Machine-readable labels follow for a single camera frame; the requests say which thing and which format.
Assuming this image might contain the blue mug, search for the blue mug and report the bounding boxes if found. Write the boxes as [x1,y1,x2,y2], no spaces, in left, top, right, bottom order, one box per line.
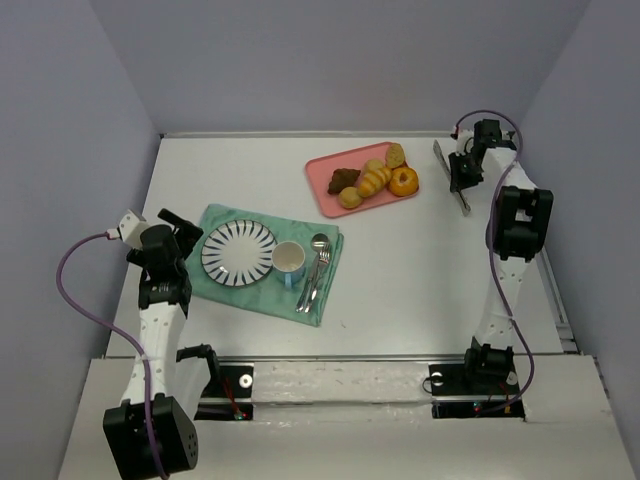
[272,241,306,290]

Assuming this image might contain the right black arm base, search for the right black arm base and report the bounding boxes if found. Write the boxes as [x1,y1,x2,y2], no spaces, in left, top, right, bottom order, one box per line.
[422,341,525,419]

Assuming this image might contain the blue striped white plate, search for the blue striped white plate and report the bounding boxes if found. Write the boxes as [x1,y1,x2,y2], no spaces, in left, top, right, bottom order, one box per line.
[201,219,277,287]

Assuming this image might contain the purple cable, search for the purple cable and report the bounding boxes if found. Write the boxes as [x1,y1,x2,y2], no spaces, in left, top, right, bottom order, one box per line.
[55,230,171,476]
[451,109,536,416]

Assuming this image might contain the small round bun front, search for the small round bun front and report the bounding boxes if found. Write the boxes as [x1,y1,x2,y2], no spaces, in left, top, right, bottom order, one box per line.
[338,186,363,210]

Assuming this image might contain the green cloth placemat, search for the green cloth placemat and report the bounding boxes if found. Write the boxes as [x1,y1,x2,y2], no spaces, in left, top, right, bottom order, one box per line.
[185,204,344,327]

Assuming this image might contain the seeded oval bread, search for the seeded oval bread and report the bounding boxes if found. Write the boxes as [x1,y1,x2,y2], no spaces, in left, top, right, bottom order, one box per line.
[385,143,406,169]

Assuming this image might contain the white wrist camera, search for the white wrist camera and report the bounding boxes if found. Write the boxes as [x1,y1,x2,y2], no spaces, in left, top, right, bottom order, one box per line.
[451,128,474,155]
[117,210,150,249]

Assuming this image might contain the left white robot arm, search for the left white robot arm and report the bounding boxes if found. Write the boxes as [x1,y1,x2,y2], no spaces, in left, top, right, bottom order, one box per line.
[102,209,203,479]

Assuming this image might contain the small round bun back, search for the small round bun back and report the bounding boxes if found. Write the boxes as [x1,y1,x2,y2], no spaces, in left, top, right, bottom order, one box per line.
[363,158,385,172]

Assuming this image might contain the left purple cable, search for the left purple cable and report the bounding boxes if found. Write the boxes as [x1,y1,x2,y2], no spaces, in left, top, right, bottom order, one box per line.
[55,230,171,476]

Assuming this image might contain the chocolate croissant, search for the chocolate croissant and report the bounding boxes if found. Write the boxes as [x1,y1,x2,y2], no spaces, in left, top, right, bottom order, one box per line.
[327,168,361,195]

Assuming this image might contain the orange donut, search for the orange donut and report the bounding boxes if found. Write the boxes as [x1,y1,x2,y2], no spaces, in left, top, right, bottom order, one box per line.
[388,167,419,197]

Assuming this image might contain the silver fork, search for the silver fork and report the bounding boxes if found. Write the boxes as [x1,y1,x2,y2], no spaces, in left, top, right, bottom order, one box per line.
[303,243,331,313]

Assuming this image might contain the striped yellow bread roll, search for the striped yellow bread roll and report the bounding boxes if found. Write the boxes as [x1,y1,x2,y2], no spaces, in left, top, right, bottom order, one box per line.
[357,166,392,198]

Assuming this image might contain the silver spoon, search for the silver spoon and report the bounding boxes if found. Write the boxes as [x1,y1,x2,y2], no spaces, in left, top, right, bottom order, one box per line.
[302,233,330,309]

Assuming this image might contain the pink tray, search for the pink tray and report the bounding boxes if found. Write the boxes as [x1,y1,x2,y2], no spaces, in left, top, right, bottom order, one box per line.
[305,141,420,219]

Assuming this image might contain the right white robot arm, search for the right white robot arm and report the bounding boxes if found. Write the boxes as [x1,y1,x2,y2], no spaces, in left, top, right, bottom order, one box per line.
[445,111,554,395]

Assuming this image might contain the small round bun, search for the small round bun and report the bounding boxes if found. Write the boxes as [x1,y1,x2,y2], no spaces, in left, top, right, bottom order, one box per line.
[338,186,363,210]
[363,158,385,172]

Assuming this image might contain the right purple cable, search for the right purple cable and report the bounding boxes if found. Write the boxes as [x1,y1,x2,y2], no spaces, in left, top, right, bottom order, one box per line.
[451,109,536,416]

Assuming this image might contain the silver metal tongs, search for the silver metal tongs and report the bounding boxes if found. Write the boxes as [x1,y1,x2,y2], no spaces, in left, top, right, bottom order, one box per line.
[433,140,471,217]

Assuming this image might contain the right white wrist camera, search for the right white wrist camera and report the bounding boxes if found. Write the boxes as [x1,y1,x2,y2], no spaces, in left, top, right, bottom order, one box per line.
[451,128,474,155]

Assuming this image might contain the silver knife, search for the silver knife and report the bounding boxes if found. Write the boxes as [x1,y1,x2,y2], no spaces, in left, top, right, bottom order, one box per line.
[296,250,320,312]

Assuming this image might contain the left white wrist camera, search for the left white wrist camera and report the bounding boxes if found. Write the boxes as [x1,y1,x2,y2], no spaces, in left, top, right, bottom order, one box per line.
[117,210,150,249]

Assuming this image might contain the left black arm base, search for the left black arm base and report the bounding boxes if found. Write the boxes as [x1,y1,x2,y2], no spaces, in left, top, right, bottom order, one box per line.
[176,344,255,422]

